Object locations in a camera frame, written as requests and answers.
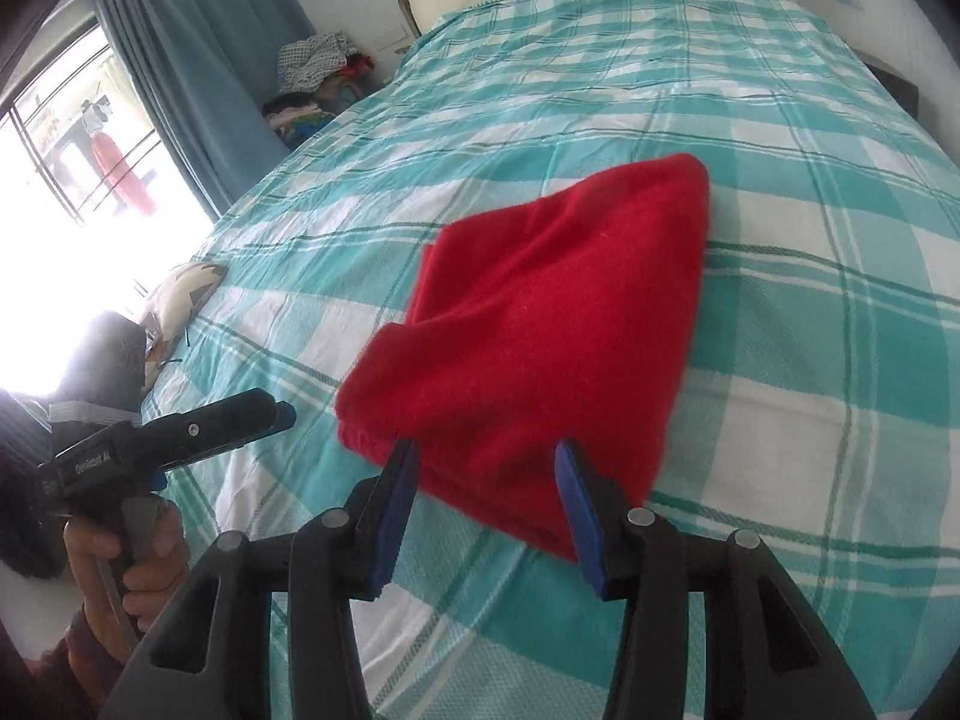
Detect red garment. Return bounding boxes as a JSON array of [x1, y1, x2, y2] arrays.
[[335, 154, 711, 563]]

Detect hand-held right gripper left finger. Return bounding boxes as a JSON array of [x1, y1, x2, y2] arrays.
[[97, 439, 421, 720]]

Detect pile of clothes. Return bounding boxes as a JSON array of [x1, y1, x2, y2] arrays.
[[262, 31, 377, 151]]

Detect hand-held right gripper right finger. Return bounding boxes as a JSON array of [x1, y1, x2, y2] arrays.
[[553, 439, 878, 720]]

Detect window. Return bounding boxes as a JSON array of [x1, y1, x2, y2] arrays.
[[0, 22, 218, 406]]

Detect black eyeglasses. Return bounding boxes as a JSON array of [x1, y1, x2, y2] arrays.
[[150, 326, 193, 370]]

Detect person's left forearm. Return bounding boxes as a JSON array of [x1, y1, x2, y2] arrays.
[[19, 604, 143, 720]]

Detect blue curtain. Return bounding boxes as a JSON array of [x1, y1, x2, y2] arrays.
[[94, 0, 312, 222]]

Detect person's left hand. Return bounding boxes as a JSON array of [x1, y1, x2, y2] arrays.
[[64, 499, 190, 650]]

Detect red hanging cloth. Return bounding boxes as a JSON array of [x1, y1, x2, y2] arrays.
[[90, 131, 156, 216]]

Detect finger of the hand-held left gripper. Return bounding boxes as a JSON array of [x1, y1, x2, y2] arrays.
[[154, 388, 297, 470]]

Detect patterned pillow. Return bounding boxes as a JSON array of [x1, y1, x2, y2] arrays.
[[142, 261, 230, 391]]

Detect teal checked bedsheet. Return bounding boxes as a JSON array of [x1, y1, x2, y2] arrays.
[[139, 0, 960, 720]]

